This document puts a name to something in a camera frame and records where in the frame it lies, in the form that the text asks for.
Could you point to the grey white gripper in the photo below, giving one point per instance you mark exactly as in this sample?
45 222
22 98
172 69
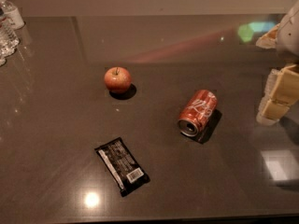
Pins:
289 36

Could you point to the red coke can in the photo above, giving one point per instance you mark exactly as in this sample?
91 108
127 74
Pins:
197 113

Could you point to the red apple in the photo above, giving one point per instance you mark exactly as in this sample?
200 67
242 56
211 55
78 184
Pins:
117 80

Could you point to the black snack bar wrapper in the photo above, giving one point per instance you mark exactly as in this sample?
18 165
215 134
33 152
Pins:
122 165

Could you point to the clear plastic water bottle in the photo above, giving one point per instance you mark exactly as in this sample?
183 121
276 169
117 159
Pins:
8 39

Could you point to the clear water bottle white label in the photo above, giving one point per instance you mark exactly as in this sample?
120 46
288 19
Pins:
13 15

